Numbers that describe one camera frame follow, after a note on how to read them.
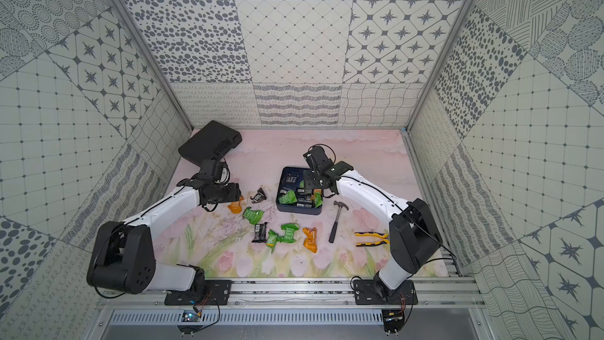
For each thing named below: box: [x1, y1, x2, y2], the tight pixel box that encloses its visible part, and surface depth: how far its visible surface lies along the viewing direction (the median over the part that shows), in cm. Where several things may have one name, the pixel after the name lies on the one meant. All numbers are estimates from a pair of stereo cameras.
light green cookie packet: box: [265, 229, 280, 254], surface depth 85 cm
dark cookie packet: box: [250, 187, 267, 204], surface depth 97 cm
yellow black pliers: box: [354, 231, 391, 247], surface depth 87 cm
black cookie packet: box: [251, 221, 268, 244], surface depth 87 cm
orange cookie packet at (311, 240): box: [302, 226, 318, 254], surface depth 85 cm
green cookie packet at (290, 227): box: [278, 221, 300, 244], surface depth 87 cm
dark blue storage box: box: [276, 166, 324, 215], surface depth 95 cm
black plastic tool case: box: [178, 120, 244, 167], surface depth 112 cm
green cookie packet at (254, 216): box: [242, 206, 266, 226], surface depth 92 cm
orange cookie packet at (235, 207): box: [227, 195, 245, 215], surface depth 95 cm
